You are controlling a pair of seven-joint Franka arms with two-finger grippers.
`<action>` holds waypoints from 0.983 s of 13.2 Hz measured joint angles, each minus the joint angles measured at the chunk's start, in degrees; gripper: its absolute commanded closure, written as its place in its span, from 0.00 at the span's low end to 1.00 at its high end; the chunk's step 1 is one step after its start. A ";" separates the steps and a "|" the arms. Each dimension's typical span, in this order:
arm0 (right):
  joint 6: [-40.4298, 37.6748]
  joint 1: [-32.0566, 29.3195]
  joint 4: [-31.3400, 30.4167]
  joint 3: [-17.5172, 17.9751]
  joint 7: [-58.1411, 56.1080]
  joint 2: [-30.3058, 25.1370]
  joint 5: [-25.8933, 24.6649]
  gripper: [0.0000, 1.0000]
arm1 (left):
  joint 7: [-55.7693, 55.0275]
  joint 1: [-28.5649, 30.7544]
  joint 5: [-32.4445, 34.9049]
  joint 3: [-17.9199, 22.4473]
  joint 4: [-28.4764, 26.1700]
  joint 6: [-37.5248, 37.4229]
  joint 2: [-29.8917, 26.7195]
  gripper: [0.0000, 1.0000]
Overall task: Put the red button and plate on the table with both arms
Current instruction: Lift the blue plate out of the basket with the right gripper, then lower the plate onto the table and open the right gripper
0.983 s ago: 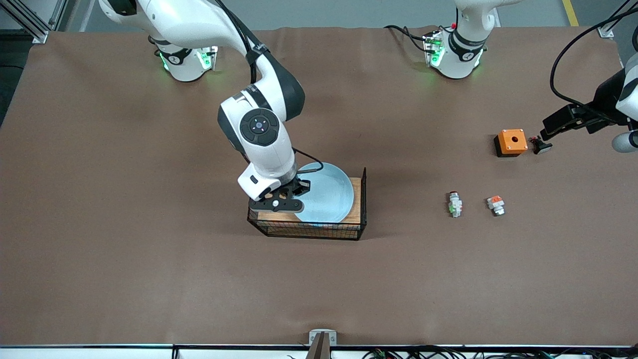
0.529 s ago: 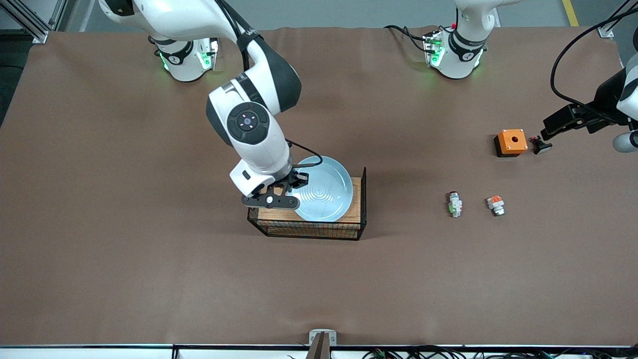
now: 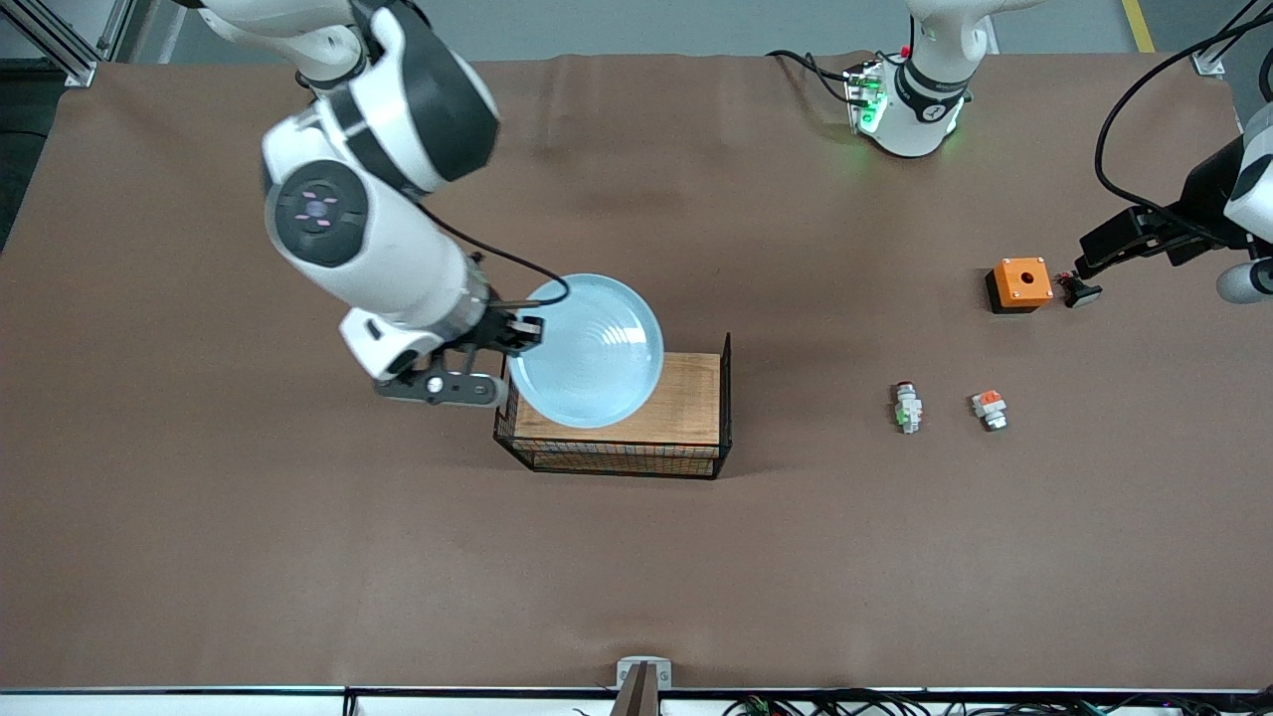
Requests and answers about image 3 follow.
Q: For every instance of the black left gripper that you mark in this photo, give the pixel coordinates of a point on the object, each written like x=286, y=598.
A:
x=1182, y=219

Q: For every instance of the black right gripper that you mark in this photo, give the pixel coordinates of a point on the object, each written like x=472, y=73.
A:
x=494, y=329

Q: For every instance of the light blue round plate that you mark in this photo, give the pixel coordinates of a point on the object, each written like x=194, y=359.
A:
x=597, y=348

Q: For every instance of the white push button switch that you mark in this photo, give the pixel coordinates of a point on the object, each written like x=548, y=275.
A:
x=907, y=408

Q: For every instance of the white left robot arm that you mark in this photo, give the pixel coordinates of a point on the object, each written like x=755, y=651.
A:
x=920, y=109

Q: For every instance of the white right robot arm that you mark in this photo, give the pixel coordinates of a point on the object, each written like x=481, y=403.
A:
x=378, y=249

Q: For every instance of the black push button head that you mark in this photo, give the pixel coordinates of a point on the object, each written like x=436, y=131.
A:
x=1079, y=292

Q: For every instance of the orange white contact block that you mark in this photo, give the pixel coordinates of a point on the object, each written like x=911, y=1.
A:
x=989, y=408

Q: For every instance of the brown table cover sheet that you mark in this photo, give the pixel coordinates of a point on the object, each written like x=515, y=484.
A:
x=298, y=557

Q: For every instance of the orange button enclosure box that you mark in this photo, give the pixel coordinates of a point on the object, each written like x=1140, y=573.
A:
x=1022, y=283

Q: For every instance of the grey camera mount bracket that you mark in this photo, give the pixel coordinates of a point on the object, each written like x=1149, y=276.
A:
x=643, y=678

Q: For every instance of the white table edge rail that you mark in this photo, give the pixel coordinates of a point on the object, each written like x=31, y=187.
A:
x=149, y=706

